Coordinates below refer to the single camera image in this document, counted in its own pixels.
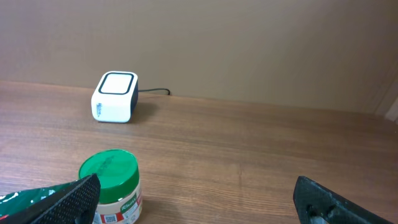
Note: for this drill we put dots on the white barcode scanner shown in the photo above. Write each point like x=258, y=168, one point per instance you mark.
x=115, y=97

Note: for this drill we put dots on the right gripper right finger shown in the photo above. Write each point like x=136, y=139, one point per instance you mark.
x=315, y=203

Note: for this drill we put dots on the green lid jar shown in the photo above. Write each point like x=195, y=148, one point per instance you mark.
x=120, y=199

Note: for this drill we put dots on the green 3M gloves packet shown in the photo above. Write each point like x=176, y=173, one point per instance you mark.
x=17, y=201

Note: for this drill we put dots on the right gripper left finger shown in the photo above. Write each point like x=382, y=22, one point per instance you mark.
x=74, y=204

